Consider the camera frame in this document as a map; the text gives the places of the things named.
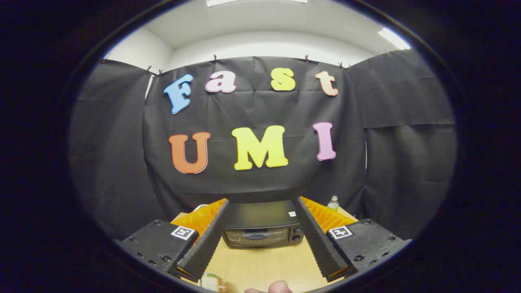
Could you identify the ceiling light panel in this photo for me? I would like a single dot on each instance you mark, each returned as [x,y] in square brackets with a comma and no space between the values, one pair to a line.
[392,38]
[244,1]

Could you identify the toast sandwich with lettuce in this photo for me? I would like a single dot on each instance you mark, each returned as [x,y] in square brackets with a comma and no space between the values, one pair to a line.
[211,281]

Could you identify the black toaster oven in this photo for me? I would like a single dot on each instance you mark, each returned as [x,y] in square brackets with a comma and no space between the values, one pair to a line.
[260,215]

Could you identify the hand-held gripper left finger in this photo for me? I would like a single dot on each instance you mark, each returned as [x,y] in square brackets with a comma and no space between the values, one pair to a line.
[207,244]

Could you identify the green label plastic bottle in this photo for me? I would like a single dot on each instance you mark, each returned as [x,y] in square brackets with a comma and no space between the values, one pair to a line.
[333,203]

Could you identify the white pop-up toaster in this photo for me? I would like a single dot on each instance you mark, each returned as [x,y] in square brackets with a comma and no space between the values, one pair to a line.
[200,207]

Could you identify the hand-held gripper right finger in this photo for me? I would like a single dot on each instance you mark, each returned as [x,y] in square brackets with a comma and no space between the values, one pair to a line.
[321,248]

